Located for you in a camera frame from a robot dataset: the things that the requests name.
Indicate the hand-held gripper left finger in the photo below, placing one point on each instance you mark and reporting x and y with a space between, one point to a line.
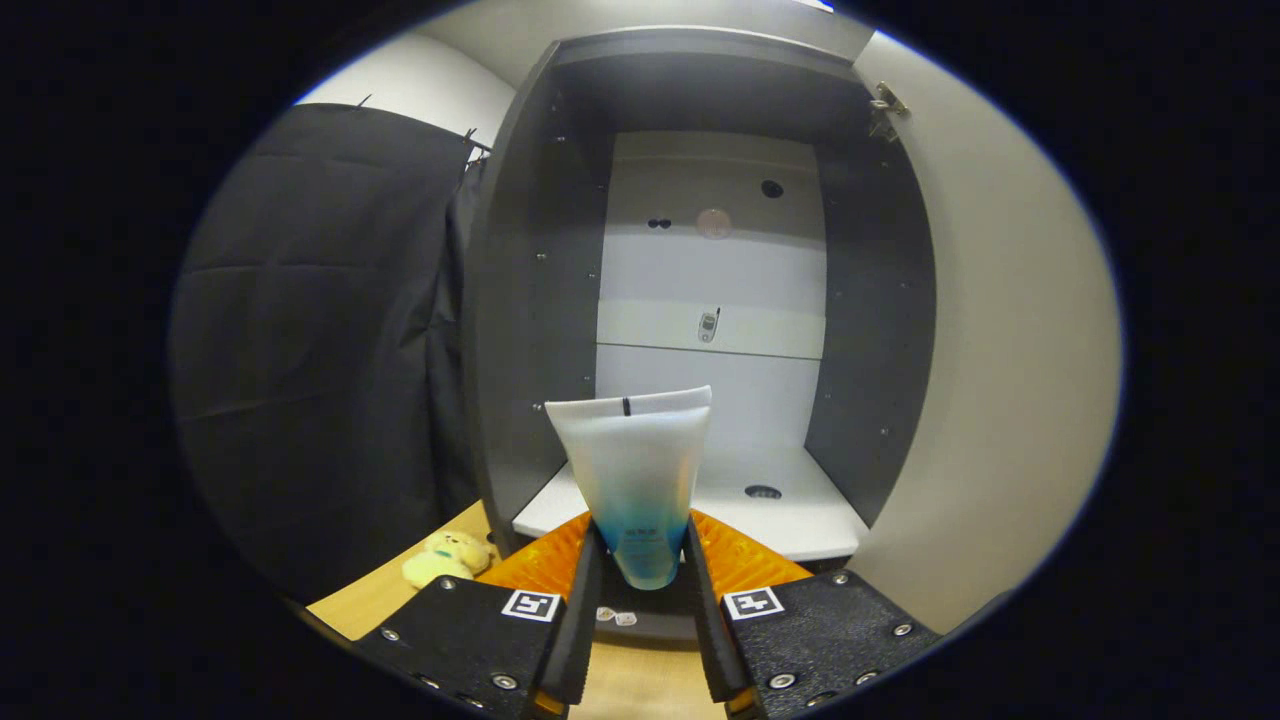
575 640

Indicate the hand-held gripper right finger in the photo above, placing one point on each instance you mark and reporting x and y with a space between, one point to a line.
715 640

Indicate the translucent white blue tube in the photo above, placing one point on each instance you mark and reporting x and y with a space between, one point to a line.
635 470

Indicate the yellow plush toy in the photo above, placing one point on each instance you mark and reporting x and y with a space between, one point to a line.
445 560

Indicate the dark grey cabinet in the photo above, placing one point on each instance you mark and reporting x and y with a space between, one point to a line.
530 300

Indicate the black backdrop cloth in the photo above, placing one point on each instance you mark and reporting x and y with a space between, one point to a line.
310 350

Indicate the metal door hinge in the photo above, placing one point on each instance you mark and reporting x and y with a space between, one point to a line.
888 105

